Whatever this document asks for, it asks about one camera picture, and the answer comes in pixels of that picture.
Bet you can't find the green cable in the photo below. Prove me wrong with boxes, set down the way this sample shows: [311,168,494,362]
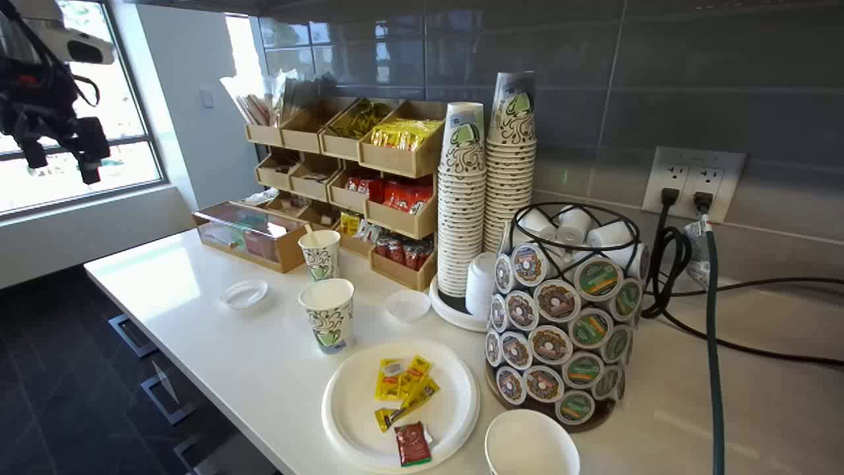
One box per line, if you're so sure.
[700,227,728,475]

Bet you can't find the tall stack paper cups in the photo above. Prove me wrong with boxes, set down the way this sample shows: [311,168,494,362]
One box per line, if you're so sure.
[484,68,540,258]

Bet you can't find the white wall power outlet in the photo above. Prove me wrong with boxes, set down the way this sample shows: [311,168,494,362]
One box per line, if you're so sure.
[641,142,749,223]

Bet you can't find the yellow mustard sachet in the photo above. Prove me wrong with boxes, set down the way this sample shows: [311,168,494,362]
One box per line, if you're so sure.
[398,354,438,395]

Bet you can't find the metal drawer handle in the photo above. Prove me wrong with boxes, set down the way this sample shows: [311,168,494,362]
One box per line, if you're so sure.
[141,371,203,427]
[105,311,159,362]
[170,427,227,475]

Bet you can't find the bamboo tea box clear lid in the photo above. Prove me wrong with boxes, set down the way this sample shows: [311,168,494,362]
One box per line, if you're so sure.
[191,200,311,278]

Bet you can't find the clear bag of stirrers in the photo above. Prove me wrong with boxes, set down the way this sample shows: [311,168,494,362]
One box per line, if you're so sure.
[263,70,307,121]

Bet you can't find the red sriracha sachet green end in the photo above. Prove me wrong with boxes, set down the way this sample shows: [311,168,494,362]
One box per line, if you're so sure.
[390,417,435,469]

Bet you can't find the round white base tray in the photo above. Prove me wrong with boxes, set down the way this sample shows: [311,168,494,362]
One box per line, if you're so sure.
[427,274,490,336]

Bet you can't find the pile red sriracha sachets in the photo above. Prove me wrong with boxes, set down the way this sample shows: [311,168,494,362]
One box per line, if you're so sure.
[373,234,435,272]

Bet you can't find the white plastic cup lid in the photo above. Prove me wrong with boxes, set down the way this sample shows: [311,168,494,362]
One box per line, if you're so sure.
[386,288,435,324]
[216,278,274,313]

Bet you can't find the white paper plate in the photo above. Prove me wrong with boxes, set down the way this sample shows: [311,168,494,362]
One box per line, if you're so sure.
[320,336,484,475]

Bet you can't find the patterned paper cup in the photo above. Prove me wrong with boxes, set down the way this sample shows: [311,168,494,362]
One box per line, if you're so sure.
[295,227,344,285]
[481,407,583,475]
[295,278,360,357]

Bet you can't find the bamboo organizer bin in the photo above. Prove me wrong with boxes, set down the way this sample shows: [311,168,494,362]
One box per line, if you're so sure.
[298,200,344,233]
[289,155,340,202]
[316,97,398,163]
[336,208,377,258]
[260,189,311,222]
[364,173,442,242]
[357,101,447,183]
[278,95,360,155]
[254,144,303,192]
[366,233,442,293]
[242,91,298,148]

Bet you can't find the pile bright yellow sachets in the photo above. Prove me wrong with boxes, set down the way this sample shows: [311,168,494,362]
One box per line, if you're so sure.
[370,117,444,150]

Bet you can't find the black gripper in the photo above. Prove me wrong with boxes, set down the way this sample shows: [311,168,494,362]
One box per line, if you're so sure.
[0,56,114,186]

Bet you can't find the white creamer pod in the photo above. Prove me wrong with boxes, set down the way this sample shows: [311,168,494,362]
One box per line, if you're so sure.
[513,206,556,247]
[555,206,597,242]
[587,219,639,266]

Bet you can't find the pile yellow and white sachets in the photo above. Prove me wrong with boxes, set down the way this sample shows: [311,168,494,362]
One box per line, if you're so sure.
[337,208,384,245]

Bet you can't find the short stack paper cups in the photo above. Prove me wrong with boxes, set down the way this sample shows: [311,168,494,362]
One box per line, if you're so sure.
[435,101,489,300]

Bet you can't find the black white patterned box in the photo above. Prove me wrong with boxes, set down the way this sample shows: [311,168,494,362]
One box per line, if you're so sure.
[484,198,647,432]

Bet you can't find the yellow sachet white label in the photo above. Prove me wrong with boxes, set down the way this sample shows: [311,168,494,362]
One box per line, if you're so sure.
[376,354,413,404]

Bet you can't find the red ketchup packets in rack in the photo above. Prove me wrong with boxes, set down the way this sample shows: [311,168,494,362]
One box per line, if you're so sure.
[328,165,377,217]

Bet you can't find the pile red ketchup sachets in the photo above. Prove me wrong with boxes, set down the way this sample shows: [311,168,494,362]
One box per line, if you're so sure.
[377,176,435,219]
[344,168,384,198]

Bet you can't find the black power cable with plug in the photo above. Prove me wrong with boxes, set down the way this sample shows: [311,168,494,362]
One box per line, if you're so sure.
[639,184,844,367]
[650,189,844,299]

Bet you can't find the bright window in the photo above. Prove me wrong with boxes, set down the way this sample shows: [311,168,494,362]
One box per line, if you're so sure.
[0,0,170,222]

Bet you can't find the stack of white lids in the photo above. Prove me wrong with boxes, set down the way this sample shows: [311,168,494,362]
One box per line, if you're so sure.
[461,247,501,322]

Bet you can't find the narrow yellow sachet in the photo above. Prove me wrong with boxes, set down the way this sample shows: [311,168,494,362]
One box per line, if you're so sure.
[373,378,444,436]

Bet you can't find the pile yellow-green mustard sachets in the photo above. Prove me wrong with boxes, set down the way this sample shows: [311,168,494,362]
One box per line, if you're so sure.
[329,103,390,140]

